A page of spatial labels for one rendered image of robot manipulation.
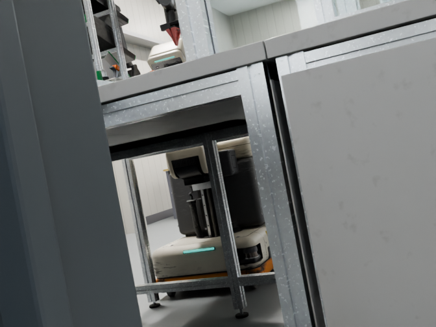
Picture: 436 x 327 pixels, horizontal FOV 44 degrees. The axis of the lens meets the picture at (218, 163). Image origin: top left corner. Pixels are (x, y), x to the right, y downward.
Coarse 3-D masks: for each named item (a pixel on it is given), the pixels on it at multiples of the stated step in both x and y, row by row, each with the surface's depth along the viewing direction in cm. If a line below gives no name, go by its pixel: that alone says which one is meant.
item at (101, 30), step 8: (96, 24) 218; (104, 24) 222; (88, 32) 217; (104, 32) 222; (112, 32) 225; (104, 40) 221; (112, 40) 225; (104, 48) 227; (112, 48) 227; (104, 56) 233; (128, 56) 232
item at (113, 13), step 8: (88, 0) 209; (112, 0) 224; (88, 8) 208; (112, 8) 223; (88, 16) 209; (112, 16) 224; (88, 24) 208; (112, 24) 224; (96, 32) 210; (96, 40) 209; (120, 40) 224; (96, 48) 208; (120, 48) 223; (96, 56) 208; (120, 56) 224; (96, 64) 208; (120, 64) 224
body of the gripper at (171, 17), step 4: (164, 12) 239; (168, 12) 237; (172, 12) 237; (176, 12) 239; (168, 16) 237; (172, 16) 237; (176, 16) 238; (168, 20) 238; (172, 20) 237; (176, 20) 235; (164, 24) 238; (172, 24) 237; (176, 24) 240; (160, 28) 239
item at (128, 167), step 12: (144, 156) 283; (132, 168) 289; (132, 180) 286; (132, 192) 286; (132, 204) 287; (132, 216) 287; (144, 228) 288; (144, 240) 286; (144, 252) 286; (144, 264) 287; (144, 276) 287; (156, 300) 287
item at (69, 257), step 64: (0, 0) 10; (64, 0) 13; (0, 64) 9; (64, 64) 12; (0, 128) 9; (64, 128) 12; (0, 192) 9; (64, 192) 12; (0, 256) 10; (64, 256) 11; (128, 256) 13; (0, 320) 10; (64, 320) 10; (128, 320) 13
